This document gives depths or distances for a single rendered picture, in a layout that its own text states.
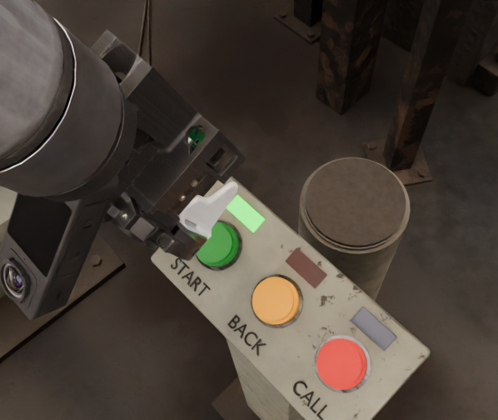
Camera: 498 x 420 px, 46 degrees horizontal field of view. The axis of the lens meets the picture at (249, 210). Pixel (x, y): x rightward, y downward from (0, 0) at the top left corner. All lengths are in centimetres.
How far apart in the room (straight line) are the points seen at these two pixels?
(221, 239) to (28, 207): 22
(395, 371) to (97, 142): 32
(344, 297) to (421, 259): 71
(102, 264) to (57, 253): 87
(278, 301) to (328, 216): 16
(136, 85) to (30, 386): 95
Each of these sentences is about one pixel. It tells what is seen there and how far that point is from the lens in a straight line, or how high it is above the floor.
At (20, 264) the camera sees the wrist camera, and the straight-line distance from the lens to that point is 37.
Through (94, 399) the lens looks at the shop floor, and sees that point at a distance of 115.
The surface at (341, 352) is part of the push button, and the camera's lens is 49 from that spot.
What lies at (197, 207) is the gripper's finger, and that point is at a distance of 40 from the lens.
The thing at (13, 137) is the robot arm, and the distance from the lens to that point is 24.
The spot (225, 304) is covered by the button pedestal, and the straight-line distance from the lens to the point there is 53.
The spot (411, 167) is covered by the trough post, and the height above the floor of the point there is 1.
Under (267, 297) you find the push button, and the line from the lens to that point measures 50.
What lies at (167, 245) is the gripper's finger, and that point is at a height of 76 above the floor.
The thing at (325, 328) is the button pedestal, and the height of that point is 60.
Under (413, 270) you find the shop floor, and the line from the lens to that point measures 119.
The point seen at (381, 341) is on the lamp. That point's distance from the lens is 49.
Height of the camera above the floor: 108
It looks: 62 degrees down
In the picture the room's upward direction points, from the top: 6 degrees counter-clockwise
